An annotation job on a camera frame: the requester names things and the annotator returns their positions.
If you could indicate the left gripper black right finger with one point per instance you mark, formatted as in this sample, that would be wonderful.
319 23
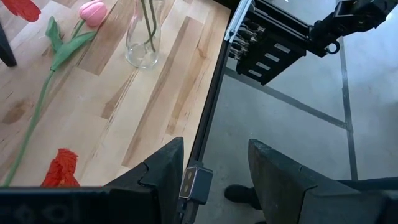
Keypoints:
280 183

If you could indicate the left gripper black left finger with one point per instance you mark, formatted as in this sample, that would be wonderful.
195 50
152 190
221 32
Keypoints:
168 168

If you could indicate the small red flower bunch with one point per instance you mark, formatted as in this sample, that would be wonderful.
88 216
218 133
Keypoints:
60 169

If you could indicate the red artificial tulip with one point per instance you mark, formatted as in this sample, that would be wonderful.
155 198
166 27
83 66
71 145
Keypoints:
23 8

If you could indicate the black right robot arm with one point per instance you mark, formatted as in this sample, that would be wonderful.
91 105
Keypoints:
357 18

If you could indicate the person's shoe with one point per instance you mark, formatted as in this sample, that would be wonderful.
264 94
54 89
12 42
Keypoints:
242 196

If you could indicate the clear glass vase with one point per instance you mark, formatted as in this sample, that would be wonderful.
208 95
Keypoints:
141 57

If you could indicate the black hub box white labels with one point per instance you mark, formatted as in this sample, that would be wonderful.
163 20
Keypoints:
270 59

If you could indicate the pink artificial tulip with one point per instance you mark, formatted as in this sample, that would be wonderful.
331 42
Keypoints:
70 46

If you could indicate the black table-level camera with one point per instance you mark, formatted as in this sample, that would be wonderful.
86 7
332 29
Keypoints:
196 185

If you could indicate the silver aluminium rail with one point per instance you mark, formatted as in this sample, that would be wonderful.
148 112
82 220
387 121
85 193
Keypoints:
237 21

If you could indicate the wooden shelf black metal frame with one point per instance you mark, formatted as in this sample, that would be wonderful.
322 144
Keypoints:
7 46

